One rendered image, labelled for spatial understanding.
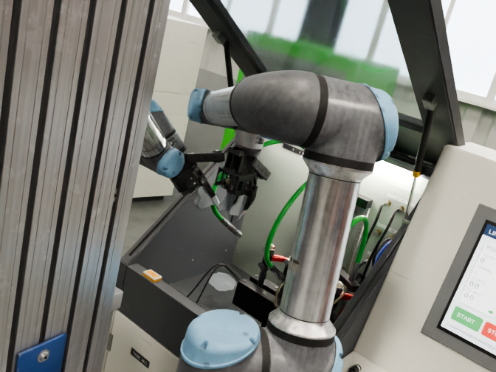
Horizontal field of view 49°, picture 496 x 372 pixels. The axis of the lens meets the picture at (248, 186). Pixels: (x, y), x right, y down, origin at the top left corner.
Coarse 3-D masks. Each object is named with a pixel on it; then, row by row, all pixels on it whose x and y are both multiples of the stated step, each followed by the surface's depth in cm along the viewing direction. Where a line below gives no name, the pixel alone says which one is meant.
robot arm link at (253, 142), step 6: (240, 132) 132; (246, 132) 132; (234, 138) 135; (240, 138) 133; (246, 138) 132; (252, 138) 132; (258, 138) 133; (264, 138) 135; (240, 144) 133; (246, 144) 132; (252, 144) 132; (258, 144) 133; (252, 150) 134; (258, 150) 135
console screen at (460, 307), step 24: (480, 216) 131; (480, 240) 130; (456, 264) 132; (480, 264) 129; (456, 288) 131; (480, 288) 128; (432, 312) 134; (456, 312) 131; (480, 312) 128; (432, 336) 133; (456, 336) 130; (480, 336) 127; (480, 360) 127
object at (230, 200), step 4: (228, 196) 141; (232, 196) 142; (236, 196) 142; (224, 200) 140; (228, 200) 141; (232, 200) 142; (236, 200) 143; (220, 204) 140; (224, 204) 141; (228, 204) 142; (232, 204) 142; (220, 208) 140; (224, 208) 141; (228, 208) 143; (228, 212) 143; (228, 216) 144
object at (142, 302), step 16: (128, 272) 163; (128, 288) 163; (144, 288) 159; (160, 288) 155; (128, 304) 164; (144, 304) 160; (160, 304) 155; (176, 304) 151; (192, 304) 151; (144, 320) 160; (160, 320) 156; (176, 320) 152; (192, 320) 148; (160, 336) 156; (176, 336) 152; (176, 352) 153
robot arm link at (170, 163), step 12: (156, 132) 126; (144, 144) 125; (156, 144) 127; (168, 144) 132; (144, 156) 130; (156, 156) 130; (168, 156) 130; (180, 156) 133; (156, 168) 131; (168, 168) 131; (180, 168) 134
